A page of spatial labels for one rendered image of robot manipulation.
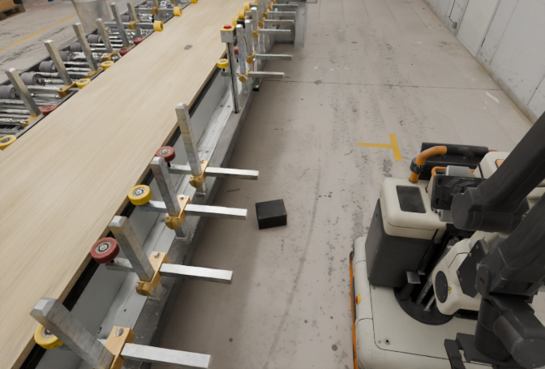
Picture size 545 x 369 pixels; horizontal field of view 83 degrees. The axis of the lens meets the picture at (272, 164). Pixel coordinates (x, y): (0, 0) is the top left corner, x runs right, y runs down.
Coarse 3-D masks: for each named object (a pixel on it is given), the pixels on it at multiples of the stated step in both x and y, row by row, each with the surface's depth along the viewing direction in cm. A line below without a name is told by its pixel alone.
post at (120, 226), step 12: (120, 216) 83; (120, 228) 81; (132, 228) 86; (120, 240) 85; (132, 240) 87; (132, 252) 88; (144, 252) 94; (132, 264) 93; (144, 264) 94; (144, 276) 97
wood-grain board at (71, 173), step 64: (128, 64) 213; (192, 64) 211; (64, 128) 154; (128, 128) 153; (0, 192) 121; (64, 192) 120; (128, 192) 119; (0, 256) 99; (64, 256) 98; (0, 320) 84
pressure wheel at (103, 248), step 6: (102, 240) 102; (108, 240) 102; (114, 240) 102; (96, 246) 100; (102, 246) 100; (108, 246) 101; (114, 246) 100; (90, 252) 99; (96, 252) 99; (102, 252) 99; (108, 252) 98; (114, 252) 100; (96, 258) 97; (102, 258) 97; (108, 258) 99; (114, 258) 101
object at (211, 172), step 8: (168, 168) 142; (176, 168) 142; (184, 168) 142; (208, 168) 142; (216, 168) 142; (208, 176) 142; (216, 176) 141; (224, 176) 140; (232, 176) 140; (240, 176) 139; (248, 176) 138; (256, 176) 138
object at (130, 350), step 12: (60, 348) 87; (132, 348) 84; (144, 348) 84; (156, 348) 84; (144, 360) 84; (156, 360) 82; (168, 360) 82; (180, 360) 82; (192, 360) 82; (204, 360) 82
